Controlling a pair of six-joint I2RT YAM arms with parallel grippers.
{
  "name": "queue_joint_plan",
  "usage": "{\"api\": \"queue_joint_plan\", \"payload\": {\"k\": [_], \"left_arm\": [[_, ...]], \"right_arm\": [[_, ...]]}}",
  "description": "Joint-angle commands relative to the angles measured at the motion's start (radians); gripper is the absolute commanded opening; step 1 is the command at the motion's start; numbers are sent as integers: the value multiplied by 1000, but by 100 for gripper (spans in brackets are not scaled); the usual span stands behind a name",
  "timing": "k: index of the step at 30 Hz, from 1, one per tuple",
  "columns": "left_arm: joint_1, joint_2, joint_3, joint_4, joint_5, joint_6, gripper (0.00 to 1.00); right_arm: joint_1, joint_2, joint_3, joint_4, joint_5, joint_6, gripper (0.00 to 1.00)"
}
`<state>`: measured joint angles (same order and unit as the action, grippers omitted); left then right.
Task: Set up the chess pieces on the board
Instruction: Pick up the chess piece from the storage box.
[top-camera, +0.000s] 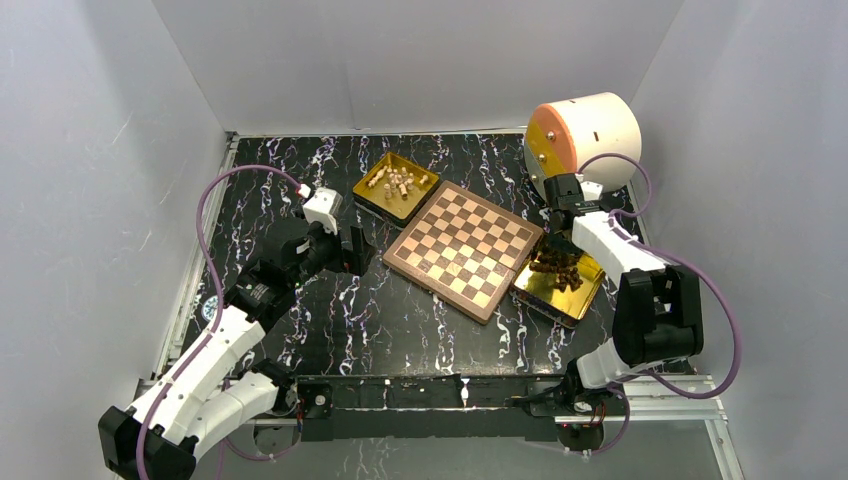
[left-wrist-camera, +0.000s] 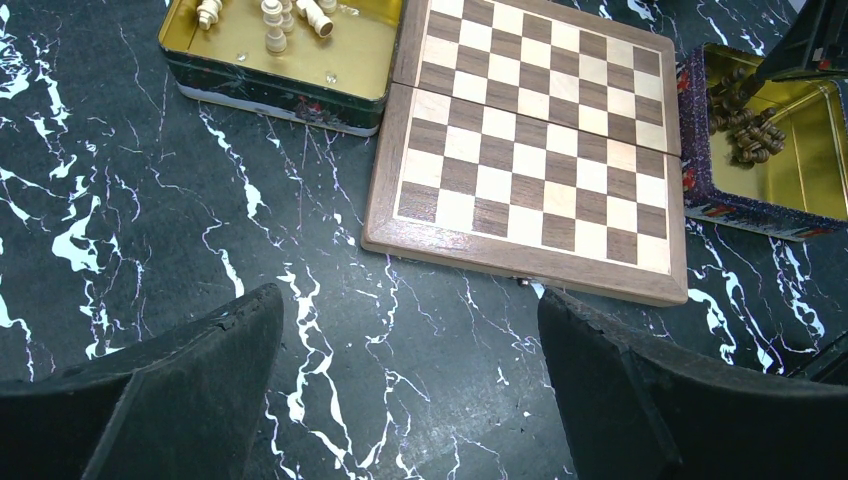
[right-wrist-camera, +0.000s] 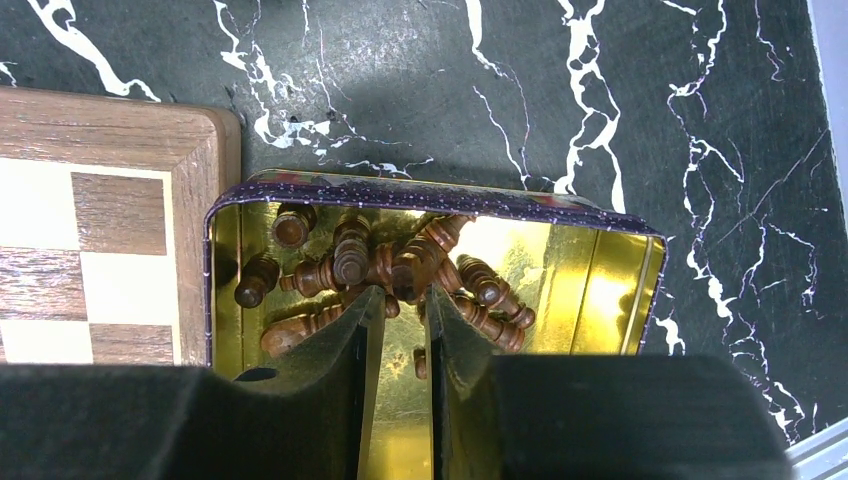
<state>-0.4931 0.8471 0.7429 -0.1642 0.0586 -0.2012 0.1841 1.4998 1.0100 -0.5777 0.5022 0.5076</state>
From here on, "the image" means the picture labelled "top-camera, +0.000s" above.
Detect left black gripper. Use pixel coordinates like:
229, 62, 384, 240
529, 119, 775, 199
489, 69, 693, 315
289, 208, 376, 288

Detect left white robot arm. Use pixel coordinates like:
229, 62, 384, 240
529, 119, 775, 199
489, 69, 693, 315
98, 219, 375, 479

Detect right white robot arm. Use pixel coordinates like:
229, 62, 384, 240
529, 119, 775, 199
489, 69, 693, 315
544, 173, 704, 414

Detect pile of dark pieces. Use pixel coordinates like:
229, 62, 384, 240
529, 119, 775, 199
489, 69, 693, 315
529, 249, 583, 292

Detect gold tray dark pieces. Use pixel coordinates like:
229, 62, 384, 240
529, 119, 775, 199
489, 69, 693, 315
510, 247, 605, 329

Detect gold tray light pieces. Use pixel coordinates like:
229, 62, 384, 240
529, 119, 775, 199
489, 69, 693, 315
352, 152, 441, 229

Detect wooden chess board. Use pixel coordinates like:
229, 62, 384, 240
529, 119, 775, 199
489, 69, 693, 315
383, 181, 543, 325

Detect pile of light pieces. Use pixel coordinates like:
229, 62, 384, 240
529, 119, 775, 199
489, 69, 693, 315
365, 165, 434, 200

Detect white round drawer cabinet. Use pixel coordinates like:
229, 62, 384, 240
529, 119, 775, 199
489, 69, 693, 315
524, 92, 642, 196

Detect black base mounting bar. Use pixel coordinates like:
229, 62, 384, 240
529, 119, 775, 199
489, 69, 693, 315
231, 374, 631, 444

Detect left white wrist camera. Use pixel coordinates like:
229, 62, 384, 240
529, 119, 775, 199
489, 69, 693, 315
303, 187, 343, 235

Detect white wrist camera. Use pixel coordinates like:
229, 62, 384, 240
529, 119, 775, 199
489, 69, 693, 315
303, 187, 343, 235
580, 181, 603, 201

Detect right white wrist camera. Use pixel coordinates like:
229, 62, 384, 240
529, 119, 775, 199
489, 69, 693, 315
580, 181, 603, 201

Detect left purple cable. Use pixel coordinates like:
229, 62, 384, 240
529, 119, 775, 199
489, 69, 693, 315
135, 164, 313, 480

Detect purple cable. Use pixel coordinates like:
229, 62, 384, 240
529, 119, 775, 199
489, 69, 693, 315
574, 152, 743, 401
135, 164, 313, 480

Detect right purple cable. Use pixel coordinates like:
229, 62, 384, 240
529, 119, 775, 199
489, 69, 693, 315
574, 152, 743, 401

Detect aluminium frame rail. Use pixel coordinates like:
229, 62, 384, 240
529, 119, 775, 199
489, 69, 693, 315
554, 374, 727, 424

